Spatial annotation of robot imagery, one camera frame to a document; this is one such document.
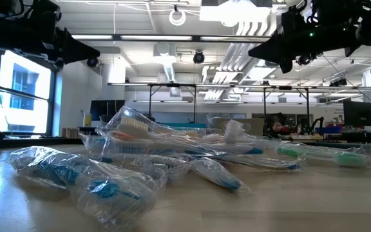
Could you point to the black computer monitor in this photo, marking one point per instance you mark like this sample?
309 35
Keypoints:
360 113

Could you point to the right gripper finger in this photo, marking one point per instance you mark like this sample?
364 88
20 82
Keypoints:
275 50
286 65

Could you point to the person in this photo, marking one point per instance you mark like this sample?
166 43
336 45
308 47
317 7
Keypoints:
277 126

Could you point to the white ceiling light fixture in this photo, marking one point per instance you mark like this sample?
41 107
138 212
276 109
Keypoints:
237 13

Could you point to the yellow container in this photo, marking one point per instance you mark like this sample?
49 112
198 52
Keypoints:
87 118

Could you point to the black wall screen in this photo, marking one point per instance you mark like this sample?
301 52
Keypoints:
105 108

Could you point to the blue toothbrush in clear wrapper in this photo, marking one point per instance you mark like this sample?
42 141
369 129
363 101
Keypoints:
269 163
172 167
60 172
134 149
219 175

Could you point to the blue crate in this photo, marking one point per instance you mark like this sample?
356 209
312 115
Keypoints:
328 129

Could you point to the black desk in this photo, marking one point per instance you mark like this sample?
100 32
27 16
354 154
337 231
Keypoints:
362 137

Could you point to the green toothbrush in clear wrapper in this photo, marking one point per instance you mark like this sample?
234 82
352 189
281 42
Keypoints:
349 158

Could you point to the black round ceiling camera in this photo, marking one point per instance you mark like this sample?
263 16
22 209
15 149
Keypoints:
198 57
304 60
92 62

